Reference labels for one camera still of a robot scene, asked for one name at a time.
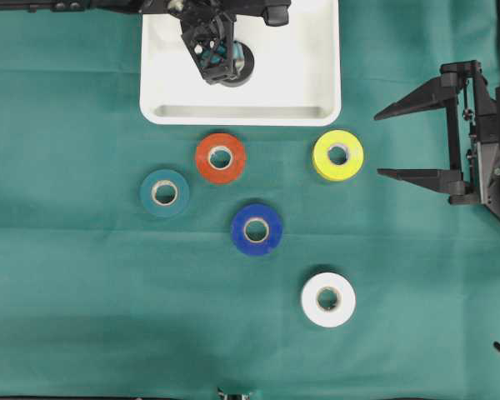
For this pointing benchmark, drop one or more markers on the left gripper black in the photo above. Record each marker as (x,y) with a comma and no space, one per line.
(207,32)

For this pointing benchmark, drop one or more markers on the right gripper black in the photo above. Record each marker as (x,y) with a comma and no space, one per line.
(484,133)

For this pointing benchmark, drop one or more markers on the black tape roll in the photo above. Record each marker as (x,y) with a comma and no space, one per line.
(243,62)

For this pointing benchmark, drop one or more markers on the yellow tape roll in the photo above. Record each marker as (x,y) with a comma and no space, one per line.
(337,155)

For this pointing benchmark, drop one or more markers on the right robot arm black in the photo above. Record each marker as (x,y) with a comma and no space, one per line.
(459,143)

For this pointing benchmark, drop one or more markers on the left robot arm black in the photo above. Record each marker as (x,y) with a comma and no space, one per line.
(274,13)

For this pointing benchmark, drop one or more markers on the white plastic tray case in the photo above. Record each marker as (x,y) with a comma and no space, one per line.
(296,80)

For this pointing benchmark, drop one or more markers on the red tape roll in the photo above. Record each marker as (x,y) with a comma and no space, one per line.
(220,158)

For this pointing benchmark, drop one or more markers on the teal tape roll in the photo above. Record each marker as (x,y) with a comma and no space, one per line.
(164,193)

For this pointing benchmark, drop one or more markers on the blue tape roll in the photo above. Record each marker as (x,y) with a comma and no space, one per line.
(256,229)

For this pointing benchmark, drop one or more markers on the white tape roll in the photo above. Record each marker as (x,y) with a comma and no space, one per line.
(328,300)

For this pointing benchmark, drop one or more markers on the green table cloth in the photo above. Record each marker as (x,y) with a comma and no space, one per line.
(98,297)

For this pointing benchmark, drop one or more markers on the table-level camera mount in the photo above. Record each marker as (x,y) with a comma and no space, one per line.
(235,395)

